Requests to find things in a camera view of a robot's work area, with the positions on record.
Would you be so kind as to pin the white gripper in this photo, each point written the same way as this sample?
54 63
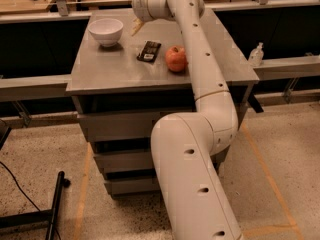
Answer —
141 4

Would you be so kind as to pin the white ceramic bowl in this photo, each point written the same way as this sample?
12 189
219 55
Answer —
107 32

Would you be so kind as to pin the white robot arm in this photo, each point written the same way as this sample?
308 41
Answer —
182 144

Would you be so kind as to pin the red apple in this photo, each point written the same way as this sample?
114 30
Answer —
175 59

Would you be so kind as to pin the black snack bar wrapper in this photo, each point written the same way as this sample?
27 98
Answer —
149 52

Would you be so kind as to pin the grey drawer cabinet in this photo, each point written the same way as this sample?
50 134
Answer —
113 79

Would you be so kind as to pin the top grey drawer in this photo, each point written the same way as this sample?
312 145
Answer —
121 125

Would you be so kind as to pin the grey drawer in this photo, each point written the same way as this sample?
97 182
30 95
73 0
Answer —
121 125
131 185
124 161

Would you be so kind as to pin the clear sanitizer bottle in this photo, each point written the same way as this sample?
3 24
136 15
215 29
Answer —
256 55

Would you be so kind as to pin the grey metal railing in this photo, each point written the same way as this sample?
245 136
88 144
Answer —
233 32

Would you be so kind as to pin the middle grey drawer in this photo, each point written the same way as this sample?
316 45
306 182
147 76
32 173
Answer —
124 161

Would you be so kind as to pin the bottom grey drawer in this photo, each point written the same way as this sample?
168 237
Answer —
131 185

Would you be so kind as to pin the black metal stand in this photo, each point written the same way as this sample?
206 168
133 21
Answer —
50 216

